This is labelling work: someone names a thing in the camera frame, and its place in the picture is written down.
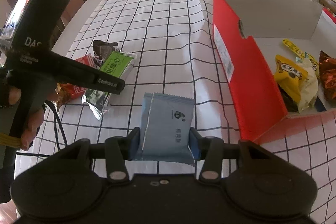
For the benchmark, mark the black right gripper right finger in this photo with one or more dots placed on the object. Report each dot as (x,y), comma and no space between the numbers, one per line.
(211,150)

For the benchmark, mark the wooden chair dark seat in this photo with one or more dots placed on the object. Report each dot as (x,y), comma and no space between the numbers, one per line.
(330,5)

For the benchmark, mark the orange red snack packet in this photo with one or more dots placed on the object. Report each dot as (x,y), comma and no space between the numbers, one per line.
(327,75)

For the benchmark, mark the red white snack packet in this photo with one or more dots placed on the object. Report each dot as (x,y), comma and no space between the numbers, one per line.
(69,91)

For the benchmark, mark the person's left hand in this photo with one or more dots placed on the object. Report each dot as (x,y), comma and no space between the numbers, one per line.
(30,113)

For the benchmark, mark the pale yellow snack bag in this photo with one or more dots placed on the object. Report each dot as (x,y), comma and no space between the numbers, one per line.
(309,89)

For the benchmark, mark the light blue snack packet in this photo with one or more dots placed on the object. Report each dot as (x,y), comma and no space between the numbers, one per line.
(164,131)

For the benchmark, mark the wooden chair with pink cloth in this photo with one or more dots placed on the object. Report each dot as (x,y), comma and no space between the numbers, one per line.
(71,9)

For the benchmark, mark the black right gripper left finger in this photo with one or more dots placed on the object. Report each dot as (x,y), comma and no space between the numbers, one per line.
(118,150)

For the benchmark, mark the checkered white tablecloth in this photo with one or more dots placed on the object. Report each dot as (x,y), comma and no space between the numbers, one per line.
(176,55)

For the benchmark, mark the red white cardboard box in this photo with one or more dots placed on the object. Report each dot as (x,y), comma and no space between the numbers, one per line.
(249,35)

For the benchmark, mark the yellow stick snack packet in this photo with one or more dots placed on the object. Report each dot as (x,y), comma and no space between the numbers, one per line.
(301,54)

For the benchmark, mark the green snack bar packet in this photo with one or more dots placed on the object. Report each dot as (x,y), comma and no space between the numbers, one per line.
(118,65)

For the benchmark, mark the dark brown small wrapper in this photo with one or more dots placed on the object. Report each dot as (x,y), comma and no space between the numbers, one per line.
(102,50)

